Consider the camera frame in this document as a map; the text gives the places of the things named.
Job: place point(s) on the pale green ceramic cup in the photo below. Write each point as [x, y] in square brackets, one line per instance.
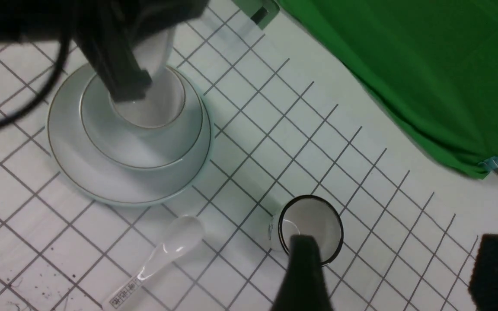
[165, 97]

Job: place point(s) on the white ceramic spoon with label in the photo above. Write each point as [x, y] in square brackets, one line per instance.
[181, 236]

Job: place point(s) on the green cloth backdrop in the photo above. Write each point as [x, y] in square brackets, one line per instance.
[431, 64]

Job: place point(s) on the grey metal table rail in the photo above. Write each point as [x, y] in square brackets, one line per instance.
[261, 12]

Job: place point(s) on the blue clip on cloth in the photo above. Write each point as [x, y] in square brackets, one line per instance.
[490, 165]

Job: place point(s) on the white cup with bicycle print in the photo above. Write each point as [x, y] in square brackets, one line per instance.
[308, 215]

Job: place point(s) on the pale green bowl brown rim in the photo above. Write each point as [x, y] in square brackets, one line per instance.
[141, 148]

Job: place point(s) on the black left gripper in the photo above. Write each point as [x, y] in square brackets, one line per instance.
[106, 31]

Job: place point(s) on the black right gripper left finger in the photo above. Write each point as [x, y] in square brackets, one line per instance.
[303, 287]

